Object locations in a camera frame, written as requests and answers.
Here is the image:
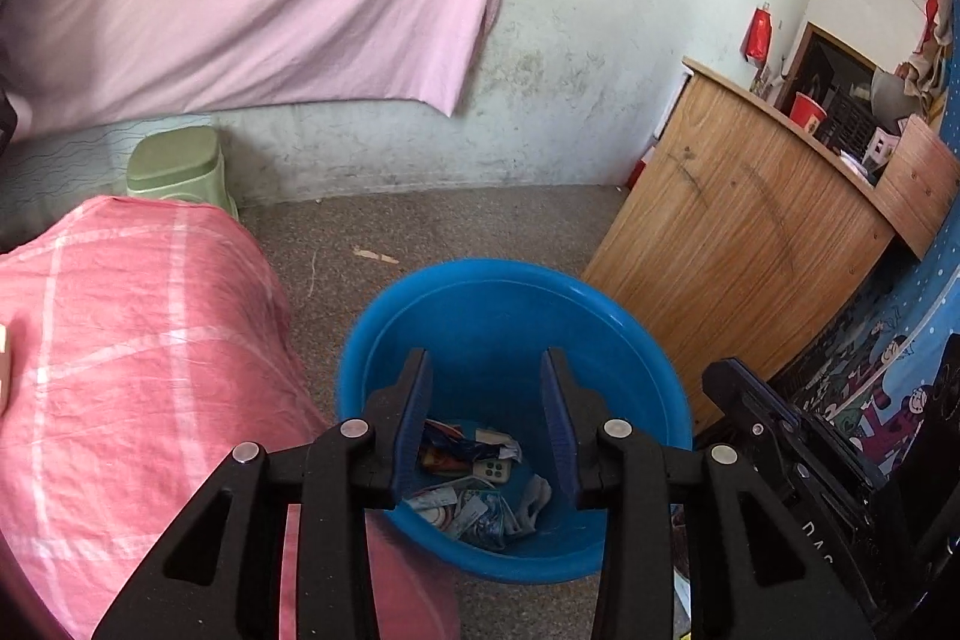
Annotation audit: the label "grey wavy-pattern mattress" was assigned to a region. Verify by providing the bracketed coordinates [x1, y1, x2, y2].
[0, 115, 218, 255]

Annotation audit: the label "red hanging bag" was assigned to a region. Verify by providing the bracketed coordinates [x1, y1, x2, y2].
[741, 6, 773, 64]

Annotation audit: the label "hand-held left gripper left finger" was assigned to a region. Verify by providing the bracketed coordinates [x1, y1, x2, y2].
[90, 347, 436, 640]

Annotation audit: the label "hanging beige clothes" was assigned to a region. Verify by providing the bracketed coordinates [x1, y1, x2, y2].
[900, 0, 960, 116]

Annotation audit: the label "blue cartoon printed blanket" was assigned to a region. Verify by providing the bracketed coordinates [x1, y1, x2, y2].
[772, 85, 960, 483]

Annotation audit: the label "pink checked cloth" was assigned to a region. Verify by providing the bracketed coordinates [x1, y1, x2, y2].
[0, 195, 462, 640]

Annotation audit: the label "white red wrapper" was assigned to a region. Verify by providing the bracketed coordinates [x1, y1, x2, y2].
[409, 486, 462, 528]

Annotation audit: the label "green plastic stool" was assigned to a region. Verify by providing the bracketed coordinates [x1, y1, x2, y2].
[126, 126, 241, 221]

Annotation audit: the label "blue snack bag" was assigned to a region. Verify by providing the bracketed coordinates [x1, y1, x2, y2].
[450, 486, 512, 545]

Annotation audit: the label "blue plastic basin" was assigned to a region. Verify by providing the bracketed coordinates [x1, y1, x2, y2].
[335, 257, 695, 585]

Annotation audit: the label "red orange wrapper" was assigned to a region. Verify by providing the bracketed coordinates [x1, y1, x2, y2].
[420, 419, 481, 476]

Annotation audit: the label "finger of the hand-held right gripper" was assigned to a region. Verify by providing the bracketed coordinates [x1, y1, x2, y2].
[731, 364, 886, 487]
[701, 359, 871, 521]

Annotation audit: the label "grey cloth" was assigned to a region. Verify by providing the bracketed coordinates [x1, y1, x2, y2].
[504, 473, 554, 536]

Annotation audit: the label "red cup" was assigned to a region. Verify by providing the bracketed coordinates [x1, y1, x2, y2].
[784, 91, 826, 135]

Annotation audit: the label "white paper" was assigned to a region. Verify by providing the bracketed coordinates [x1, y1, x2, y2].
[476, 428, 522, 461]

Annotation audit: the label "wooden cabinet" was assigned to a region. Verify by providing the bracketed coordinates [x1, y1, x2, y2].
[581, 56, 960, 438]

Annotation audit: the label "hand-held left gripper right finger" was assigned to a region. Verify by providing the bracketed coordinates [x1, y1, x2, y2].
[540, 347, 878, 640]

